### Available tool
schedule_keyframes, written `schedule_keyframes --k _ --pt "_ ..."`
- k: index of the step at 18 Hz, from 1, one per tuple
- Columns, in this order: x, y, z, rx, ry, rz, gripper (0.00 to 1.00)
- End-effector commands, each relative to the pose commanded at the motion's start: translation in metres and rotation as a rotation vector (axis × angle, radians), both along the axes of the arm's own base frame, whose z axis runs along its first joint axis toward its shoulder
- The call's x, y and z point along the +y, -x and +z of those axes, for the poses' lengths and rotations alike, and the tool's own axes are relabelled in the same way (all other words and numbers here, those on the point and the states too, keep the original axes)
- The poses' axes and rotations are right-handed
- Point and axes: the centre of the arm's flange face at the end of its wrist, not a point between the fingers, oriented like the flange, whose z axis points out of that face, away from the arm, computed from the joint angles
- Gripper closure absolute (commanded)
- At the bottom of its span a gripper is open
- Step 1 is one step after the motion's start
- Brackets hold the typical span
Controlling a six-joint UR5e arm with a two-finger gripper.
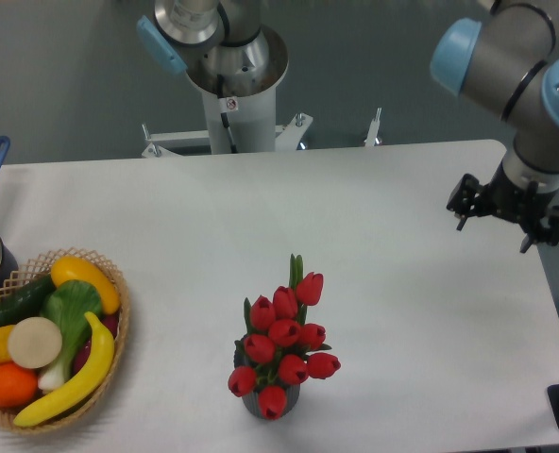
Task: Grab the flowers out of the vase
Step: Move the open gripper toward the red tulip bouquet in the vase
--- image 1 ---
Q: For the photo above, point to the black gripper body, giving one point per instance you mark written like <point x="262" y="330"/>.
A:
<point x="503" y="199"/>

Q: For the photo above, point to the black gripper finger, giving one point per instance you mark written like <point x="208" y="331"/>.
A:
<point x="462" y="202"/>
<point x="540" y="229"/>

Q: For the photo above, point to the red tulip bouquet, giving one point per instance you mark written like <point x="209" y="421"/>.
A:
<point x="282" y="346"/>

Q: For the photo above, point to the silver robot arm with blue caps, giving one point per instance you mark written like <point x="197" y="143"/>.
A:
<point x="503" y="67"/>

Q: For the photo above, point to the silver robot base arm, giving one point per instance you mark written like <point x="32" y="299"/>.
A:
<point x="222" y="46"/>

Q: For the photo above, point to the grey ribbed vase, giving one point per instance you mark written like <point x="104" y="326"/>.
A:
<point x="251" y="401"/>

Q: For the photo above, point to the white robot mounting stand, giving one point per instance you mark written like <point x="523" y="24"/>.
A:
<point x="234" y="125"/>

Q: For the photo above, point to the dark red vegetable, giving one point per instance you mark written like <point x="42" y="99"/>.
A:
<point x="111" y="322"/>

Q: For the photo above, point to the yellow banana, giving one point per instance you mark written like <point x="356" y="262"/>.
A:
<point x="78" y="387"/>

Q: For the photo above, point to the green bok choy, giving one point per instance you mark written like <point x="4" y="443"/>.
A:
<point x="66" y="308"/>

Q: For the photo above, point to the green cucumber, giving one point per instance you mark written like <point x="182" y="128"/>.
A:
<point x="26" y="301"/>

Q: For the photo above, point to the beige round slice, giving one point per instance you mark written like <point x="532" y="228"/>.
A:
<point x="34" y="342"/>

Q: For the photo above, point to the orange fruit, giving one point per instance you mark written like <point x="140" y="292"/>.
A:
<point x="18" y="385"/>

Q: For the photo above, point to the woven wicker basket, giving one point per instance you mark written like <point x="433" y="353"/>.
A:
<point x="120" y="306"/>

